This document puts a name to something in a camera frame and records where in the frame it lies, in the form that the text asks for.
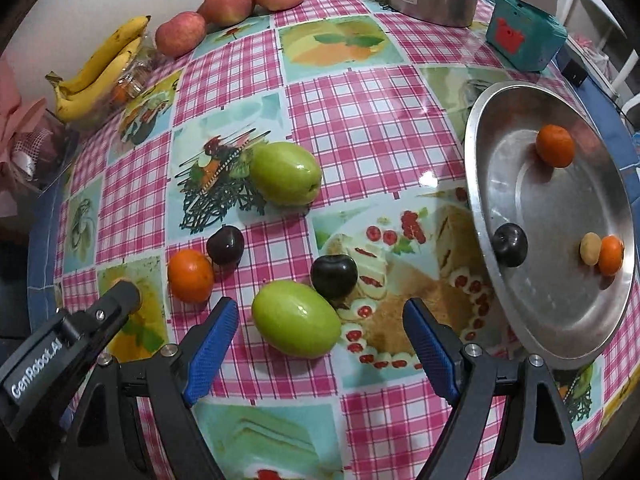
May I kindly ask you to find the small tan longan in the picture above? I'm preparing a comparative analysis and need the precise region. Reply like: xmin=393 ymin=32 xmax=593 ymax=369
xmin=580 ymin=232 xmax=602 ymax=266

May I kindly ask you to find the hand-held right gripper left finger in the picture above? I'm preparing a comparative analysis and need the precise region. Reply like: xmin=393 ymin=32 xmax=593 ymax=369
xmin=57 ymin=296 xmax=241 ymax=480

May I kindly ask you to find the small orange tangerine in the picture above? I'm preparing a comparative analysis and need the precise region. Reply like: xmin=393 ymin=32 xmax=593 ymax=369
xmin=167 ymin=249 xmax=215 ymax=303
xmin=536 ymin=124 xmax=576 ymax=168
xmin=598 ymin=235 xmax=626 ymax=277

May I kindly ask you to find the black power adapter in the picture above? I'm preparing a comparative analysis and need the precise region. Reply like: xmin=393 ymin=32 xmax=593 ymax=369
xmin=562 ymin=55 xmax=591 ymax=86

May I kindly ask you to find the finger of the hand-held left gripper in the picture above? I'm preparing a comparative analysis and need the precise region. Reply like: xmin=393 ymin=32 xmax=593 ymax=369
xmin=92 ymin=281 xmax=142 ymax=333

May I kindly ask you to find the dark purple plum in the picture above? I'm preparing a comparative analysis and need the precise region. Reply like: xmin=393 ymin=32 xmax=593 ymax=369
xmin=206 ymin=225 xmax=246 ymax=266
xmin=491 ymin=223 xmax=529 ymax=267
xmin=310 ymin=255 xmax=359 ymax=303

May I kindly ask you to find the round steel plate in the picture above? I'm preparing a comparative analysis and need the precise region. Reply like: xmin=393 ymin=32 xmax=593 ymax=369
xmin=464 ymin=81 xmax=636 ymax=372

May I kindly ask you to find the pink flower bouquet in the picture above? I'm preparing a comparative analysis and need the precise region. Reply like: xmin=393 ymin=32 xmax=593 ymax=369
xmin=0 ymin=57 xmax=81 ymax=216

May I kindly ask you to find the glass jar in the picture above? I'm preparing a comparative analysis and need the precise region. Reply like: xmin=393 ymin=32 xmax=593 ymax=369
xmin=107 ymin=47 xmax=161 ymax=111

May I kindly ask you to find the yellow banana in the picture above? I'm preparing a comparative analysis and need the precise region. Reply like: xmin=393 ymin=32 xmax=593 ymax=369
xmin=54 ymin=37 xmax=143 ymax=122
xmin=60 ymin=15 xmax=152 ymax=95

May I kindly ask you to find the white chair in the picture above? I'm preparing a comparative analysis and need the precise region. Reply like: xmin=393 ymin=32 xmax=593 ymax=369
xmin=560 ymin=0 xmax=636 ymax=98

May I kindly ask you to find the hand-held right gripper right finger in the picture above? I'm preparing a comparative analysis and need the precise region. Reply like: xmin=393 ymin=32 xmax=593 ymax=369
xmin=402 ymin=297 xmax=586 ymax=480

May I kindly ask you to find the green jujube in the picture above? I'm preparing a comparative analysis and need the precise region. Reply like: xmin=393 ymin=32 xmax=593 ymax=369
xmin=251 ymin=281 xmax=342 ymax=359
xmin=249 ymin=141 xmax=322 ymax=206

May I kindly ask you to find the teal battery pack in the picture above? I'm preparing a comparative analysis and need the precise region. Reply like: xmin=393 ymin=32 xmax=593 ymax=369
xmin=486 ymin=0 xmax=568 ymax=72

